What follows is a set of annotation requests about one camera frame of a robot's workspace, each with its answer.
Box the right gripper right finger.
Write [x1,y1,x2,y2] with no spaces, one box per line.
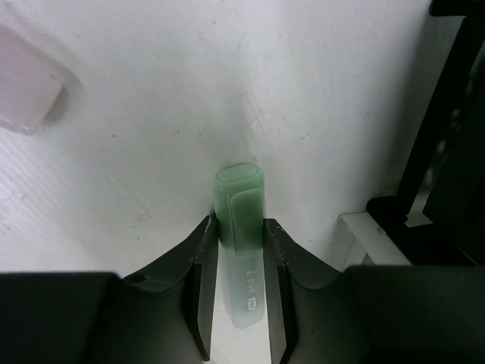
[264,218,351,363]

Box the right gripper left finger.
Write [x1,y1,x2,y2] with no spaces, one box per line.
[123,214,218,360]

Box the green highlighter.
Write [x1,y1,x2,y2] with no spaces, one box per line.
[214,162,265,328]

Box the white slotted container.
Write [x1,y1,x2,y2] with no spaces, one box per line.
[336,212,411,271]

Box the black slotted container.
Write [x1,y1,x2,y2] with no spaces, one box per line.
[366,1,484,266]

